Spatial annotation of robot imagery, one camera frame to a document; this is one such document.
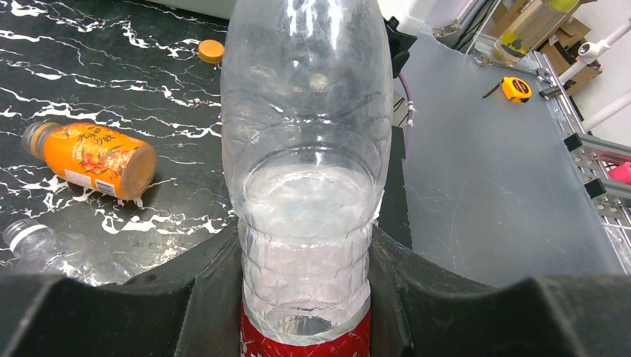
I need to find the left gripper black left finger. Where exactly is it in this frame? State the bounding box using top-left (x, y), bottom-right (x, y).
top-left (1, 224), bottom-right (242, 356)

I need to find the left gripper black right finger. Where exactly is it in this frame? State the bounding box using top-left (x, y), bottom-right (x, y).
top-left (369, 228), bottom-right (630, 356)

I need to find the clear plastic bottle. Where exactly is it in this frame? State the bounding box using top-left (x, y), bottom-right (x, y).
top-left (2, 219), bottom-right (131, 286)

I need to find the red label water bottle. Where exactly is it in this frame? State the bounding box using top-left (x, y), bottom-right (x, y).
top-left (220, 1), bottom-right (394, 356)

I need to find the orange juice bottle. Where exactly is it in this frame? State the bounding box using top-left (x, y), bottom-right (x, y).
top-left (22, 122), bottom-right (157, 200)

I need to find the orange bottle cap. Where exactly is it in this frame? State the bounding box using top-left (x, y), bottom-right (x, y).
top-left (197, 39), bottom-right (225, 64)

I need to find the yellow tape measure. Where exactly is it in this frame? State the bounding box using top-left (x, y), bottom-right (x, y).
top-left (482, 77), bottom-right (533, 103)

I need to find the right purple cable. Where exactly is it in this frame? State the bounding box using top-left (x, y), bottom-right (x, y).
top-left (398, 72), bottom-right (416, 128)

